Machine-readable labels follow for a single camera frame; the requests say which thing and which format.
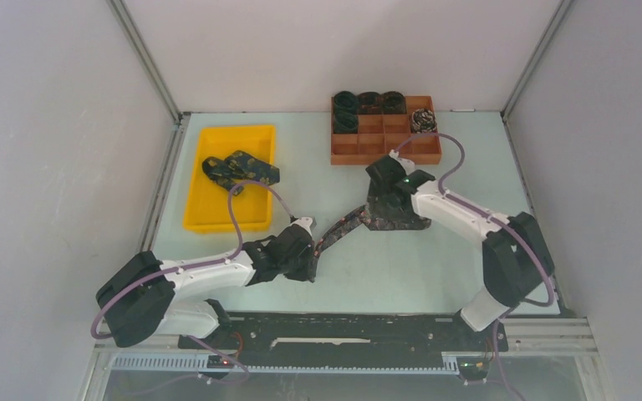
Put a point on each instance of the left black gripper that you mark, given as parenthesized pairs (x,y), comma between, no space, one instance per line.
(306,271)

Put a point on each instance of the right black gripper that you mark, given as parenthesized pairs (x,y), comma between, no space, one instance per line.
(375,193)

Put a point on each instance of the dark floral red-dotted tie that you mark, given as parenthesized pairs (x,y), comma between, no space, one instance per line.
(363,216)

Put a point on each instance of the white-patterned tie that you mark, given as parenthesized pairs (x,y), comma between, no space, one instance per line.
(423,121)

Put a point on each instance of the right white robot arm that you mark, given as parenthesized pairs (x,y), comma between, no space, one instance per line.
(515,256)

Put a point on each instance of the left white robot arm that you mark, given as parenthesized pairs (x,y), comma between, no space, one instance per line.
(149,296)

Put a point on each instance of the orange compartment tray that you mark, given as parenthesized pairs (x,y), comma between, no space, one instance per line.
(381,133)

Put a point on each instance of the rolled dark gold-patterned tie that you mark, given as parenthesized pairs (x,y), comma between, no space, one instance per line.
(393,102)

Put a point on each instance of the rolled dark red-patterned tie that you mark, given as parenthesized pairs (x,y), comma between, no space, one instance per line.
(370,103)

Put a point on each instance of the dark gold-patterned folded tie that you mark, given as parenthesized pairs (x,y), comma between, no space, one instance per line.
(239,166)

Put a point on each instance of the yellow plastic bin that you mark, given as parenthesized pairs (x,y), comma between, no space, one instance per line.
(210,196)

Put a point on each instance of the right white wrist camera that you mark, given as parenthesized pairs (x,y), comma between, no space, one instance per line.
(407,165)

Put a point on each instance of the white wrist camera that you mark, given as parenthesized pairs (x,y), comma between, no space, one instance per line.
(306,222)
(407,165)

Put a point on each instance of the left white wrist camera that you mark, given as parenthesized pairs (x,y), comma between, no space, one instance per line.
(306,222)

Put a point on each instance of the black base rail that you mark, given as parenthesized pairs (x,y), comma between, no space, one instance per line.
(351,341)

